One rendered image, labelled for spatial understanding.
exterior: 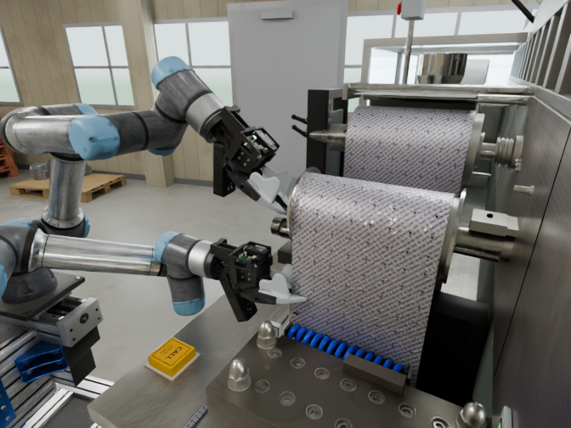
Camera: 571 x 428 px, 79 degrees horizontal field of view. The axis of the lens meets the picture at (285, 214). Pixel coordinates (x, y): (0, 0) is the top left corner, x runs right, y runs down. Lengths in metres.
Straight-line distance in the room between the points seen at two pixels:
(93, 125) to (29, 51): 5.74
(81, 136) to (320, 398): 0.57
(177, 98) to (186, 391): 0.56
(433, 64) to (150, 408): 1.13
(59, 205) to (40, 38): 5.06
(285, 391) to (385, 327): 0.19
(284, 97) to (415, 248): 3.81
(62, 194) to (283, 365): 0.86
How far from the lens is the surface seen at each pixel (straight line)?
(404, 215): 0.53
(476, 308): 0.71
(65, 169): 1.16
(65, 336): 1.32
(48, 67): 6.18
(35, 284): 1.36
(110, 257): 0.90
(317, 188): 0.58
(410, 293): 0.57
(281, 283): 0.64
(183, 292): 0.82
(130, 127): 0.70
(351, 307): 0.62
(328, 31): 4.15
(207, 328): 0.91
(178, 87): 0.70
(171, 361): 0.82
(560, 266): 0.31
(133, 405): 0.80
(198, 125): 0.67
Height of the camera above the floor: 1.48
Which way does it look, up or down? 22 degrees down
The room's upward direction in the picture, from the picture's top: straight up
